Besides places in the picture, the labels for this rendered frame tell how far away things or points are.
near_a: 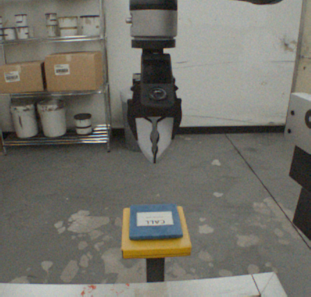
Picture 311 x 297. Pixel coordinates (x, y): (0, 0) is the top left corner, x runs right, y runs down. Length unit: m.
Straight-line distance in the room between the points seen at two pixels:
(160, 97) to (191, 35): 3.05
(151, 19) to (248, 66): 3.23
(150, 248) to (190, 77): 3.03
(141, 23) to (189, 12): 2.97
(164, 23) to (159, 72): 0.07
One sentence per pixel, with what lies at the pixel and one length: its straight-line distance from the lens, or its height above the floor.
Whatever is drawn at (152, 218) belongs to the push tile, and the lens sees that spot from 0.57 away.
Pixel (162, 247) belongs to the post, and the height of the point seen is 0.95.
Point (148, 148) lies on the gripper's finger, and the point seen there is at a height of 1.12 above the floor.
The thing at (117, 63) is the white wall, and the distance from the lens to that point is 3.38.
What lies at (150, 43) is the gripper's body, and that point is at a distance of 0.43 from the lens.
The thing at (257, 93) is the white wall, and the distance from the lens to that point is 3.75.
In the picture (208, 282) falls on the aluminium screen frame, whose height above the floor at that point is 0.99.
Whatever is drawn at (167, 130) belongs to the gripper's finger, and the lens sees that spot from 0.47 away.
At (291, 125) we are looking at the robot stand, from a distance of 0.56.
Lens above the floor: 1.32
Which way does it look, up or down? 24 degrees down
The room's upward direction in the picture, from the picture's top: straight up
